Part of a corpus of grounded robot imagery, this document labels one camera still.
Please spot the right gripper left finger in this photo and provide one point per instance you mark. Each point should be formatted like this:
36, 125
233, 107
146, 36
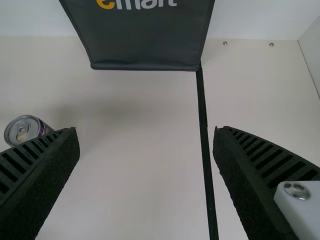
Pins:
37, 180

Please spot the dark grey bag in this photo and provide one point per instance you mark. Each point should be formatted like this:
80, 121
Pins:
145, 37

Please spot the black strip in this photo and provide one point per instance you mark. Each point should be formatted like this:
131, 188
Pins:
203, 112

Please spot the purple drink can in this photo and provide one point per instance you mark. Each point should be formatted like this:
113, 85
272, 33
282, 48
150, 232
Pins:
22, 130

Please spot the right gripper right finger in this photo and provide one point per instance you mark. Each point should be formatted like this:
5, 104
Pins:
250, 175

